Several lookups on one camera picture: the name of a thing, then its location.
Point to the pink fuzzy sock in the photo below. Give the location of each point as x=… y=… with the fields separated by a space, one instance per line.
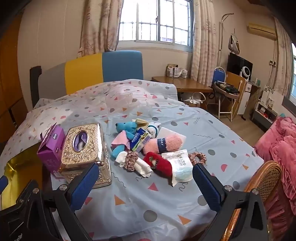
x=168 y=142

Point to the beige air conditioner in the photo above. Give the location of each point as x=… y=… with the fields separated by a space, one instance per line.
x=261 y=29

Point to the rattan chair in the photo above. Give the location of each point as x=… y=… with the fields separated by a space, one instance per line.
x=266 y=180

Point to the wooden desk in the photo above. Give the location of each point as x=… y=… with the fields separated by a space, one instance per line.
x=185 y=84

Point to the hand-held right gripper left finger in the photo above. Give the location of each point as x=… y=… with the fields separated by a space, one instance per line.
x=84 y=183

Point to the white round fan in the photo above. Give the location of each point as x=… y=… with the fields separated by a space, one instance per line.
x=245 y=72

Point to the grey yellow blue headboard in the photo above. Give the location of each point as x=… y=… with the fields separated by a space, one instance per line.
x=83 y=71

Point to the side window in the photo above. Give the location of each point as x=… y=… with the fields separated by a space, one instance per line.
x=293 y=76

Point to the patterned white pillow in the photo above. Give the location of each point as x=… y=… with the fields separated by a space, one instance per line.
x=44 y=118

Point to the blue plush toy pink cape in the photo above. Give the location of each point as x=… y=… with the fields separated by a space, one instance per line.
x=127 y=127

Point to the black television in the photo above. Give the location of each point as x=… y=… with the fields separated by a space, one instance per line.
x=235 y=64

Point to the red fuzzy sock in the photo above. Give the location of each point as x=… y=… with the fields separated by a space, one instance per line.
x=159 y=164

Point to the gold embossed tissue box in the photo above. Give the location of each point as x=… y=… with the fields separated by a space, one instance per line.
x=87 y=157

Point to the white patterned bed sheet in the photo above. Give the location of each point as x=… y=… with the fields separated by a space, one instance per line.
x=161 y=208

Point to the white leaf print box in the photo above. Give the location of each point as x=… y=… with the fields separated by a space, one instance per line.
x=271 y=97

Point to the pink ruffled bedding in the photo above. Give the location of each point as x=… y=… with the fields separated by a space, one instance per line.
x=282 y=150

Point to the group of tins and boxes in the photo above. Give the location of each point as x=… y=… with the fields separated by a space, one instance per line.
x=177 y=70

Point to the white plastic packet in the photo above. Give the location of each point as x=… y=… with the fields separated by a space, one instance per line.
x=180 y=166

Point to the grey low shelf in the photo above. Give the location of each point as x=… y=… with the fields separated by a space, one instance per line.
x=263 y=113

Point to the blue folding chair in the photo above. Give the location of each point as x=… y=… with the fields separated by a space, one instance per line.
x=218 y=74

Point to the wooden cabinet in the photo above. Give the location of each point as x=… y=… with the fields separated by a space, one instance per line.
x=240 y=102

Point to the purple cardboard box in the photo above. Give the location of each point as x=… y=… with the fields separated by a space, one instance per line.
x=49 y=153

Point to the blue yellow tissue packet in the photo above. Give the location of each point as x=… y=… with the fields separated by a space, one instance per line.
x=141 y=141

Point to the black bag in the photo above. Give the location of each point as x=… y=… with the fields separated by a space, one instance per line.
x=226 y=87

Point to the white woven basket bag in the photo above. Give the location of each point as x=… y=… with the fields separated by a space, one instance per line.
x=194 y=102

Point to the pink satin scrunchie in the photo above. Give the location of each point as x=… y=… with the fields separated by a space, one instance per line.
x=129 y=162
x=190 y=156

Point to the beige patterned curtain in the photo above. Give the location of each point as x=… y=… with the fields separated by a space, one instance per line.
x=205 y=46
x=283 y=58
x=99 y=27

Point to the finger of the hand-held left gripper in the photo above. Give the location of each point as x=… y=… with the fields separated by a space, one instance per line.
x=2 y=184

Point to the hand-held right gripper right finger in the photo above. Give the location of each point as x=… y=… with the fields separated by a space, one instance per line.
x=207 y=187

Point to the barred window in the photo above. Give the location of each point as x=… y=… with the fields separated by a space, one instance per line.
x=150 y=30

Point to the grey hanging backpack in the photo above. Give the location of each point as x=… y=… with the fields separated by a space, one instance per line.
x=234 y=45

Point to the metal hook stand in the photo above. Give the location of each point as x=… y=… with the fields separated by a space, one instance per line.
x=220 y=34

